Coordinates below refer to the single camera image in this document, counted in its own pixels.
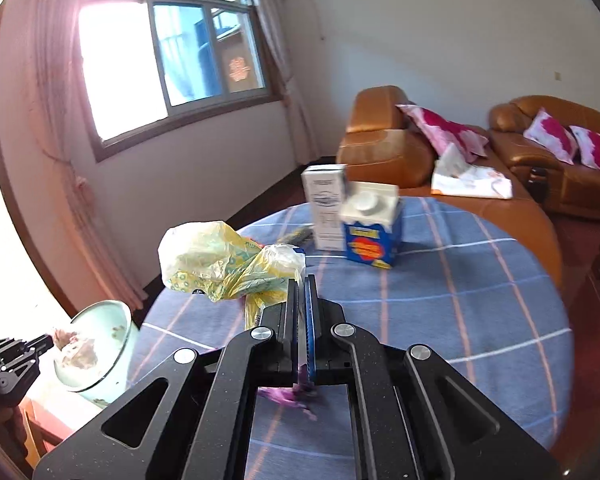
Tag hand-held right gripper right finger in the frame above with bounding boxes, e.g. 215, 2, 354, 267
302, 275, 561, 480

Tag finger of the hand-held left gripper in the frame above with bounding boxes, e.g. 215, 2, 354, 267
22, 334, 54, 358

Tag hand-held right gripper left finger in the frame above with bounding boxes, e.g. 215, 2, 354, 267
32, 280, 301, 480

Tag purple wrapper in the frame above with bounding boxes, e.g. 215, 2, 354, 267
259, 382, 321, 421

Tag mint green enamel basin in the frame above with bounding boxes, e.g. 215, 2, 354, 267
54, 300, 142, 408

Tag yellow printed plastic bag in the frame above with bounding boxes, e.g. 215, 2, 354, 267
159, 220, 307, 331

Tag green black packet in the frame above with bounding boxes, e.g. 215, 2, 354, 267
278, 228, 314, 247

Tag blue drink carton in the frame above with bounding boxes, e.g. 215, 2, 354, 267
340, 182, 403, 269

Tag white milk carton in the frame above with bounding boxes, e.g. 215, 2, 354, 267
301, 164, 350, 252

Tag blue plaid tablecloth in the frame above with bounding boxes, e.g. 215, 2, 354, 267
127, 196, 573, 480

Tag brown leather chaise sofa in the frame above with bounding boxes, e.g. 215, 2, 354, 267
336, 85, 563, 291

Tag white cloth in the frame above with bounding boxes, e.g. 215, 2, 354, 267
431, 142, 513, 200

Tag long pink curtain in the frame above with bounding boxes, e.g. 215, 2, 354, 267
30, 0, 146, 311

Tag pink white pillow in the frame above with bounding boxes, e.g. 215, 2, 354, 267
569, 125, 600, 168
522, 107, 579, 165
396, 104, 490, 163

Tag red window decoration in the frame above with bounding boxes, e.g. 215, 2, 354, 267
228, 55, 253, 83

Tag sliding window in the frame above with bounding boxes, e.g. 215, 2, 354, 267
77, 0, 276, 161

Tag air conditioner pipe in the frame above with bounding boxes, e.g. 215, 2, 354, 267
281, 0, 327, 41

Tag wooden door frame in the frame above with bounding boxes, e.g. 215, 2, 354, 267
0, 5, 81, 316

